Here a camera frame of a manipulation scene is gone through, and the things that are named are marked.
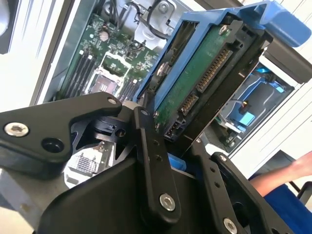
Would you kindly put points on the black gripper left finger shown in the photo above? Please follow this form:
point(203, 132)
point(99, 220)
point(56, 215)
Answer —
point(44, 114)

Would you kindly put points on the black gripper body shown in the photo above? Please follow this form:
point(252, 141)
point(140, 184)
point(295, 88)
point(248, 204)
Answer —
point(102, 207)

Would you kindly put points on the hard disk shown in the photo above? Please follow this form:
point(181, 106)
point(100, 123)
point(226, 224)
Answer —
point(190, 80)

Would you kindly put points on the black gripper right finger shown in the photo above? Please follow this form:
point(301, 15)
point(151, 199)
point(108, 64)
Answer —
point(214, 175)

